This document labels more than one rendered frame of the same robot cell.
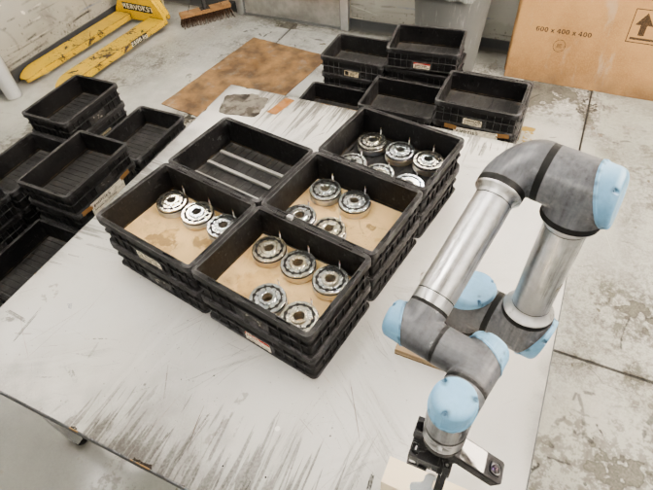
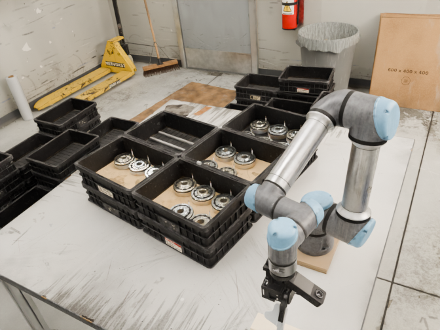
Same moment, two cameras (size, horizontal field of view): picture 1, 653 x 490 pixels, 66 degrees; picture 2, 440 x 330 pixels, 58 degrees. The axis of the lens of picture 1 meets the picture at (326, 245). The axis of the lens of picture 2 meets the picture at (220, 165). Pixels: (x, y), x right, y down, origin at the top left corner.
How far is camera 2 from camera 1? 0.40 m
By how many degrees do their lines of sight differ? 14
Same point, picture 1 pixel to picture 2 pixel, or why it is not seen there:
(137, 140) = (107, 139)
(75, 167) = (63, 152)
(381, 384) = (257, 273)
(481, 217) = (307, 133)
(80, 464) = not seen: outside the picture
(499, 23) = (363, 68)
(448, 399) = (277, 226)
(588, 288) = (431, 242)
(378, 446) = (252, 311)
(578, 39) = (419, 76)
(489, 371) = (308, 217)
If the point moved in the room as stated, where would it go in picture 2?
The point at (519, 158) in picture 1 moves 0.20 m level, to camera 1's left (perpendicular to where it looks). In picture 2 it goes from (330, 99) to (264, 104)
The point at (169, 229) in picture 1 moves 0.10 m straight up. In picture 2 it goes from (120, 175) to (115, 158)
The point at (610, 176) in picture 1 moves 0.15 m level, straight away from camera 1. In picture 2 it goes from (383, 103) to (401, 84)
